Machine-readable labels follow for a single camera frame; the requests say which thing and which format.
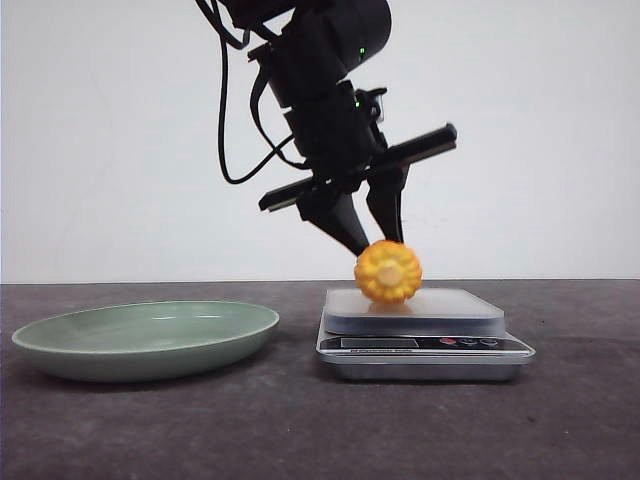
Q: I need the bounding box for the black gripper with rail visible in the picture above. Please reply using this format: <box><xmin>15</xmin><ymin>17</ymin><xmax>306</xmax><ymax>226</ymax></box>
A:
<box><xmin>258</xmin><ymin>80</ymin><xmax>457</xmax><ymax>256</ymax></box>

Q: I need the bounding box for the yellow corn cob piece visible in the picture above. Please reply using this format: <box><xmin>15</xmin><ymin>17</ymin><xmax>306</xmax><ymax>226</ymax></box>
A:
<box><xmin>354</xmin><ymin>240</ymin><xmax>422</xmax><ymax>304</ymax></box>

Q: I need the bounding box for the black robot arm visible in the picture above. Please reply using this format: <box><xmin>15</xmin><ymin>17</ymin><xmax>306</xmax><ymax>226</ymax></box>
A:
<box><xmin>224</xmin><ymin>1</ymin><xmax>457</xmax><ymax>255</ymax></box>

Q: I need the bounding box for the silver digital kitchen scale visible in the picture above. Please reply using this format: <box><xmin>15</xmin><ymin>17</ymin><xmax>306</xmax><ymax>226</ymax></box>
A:
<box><xmin>316</xmin><ymin>287</ymin><xmax>536</xmax><ymax>381</ymax></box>

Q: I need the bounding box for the green oval plate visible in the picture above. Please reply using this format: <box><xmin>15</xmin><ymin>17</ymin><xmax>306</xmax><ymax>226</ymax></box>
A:
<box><xmin>12</xmin><ymin>300</ymin><xmax>279</xmax><ymax>383</ymax></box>

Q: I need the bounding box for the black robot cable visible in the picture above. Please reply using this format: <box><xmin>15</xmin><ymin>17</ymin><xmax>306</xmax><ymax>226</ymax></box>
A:
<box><xmin>195</xmin><ymin>0</ymin><xmax>296</xmax><ymax>186</ymax></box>

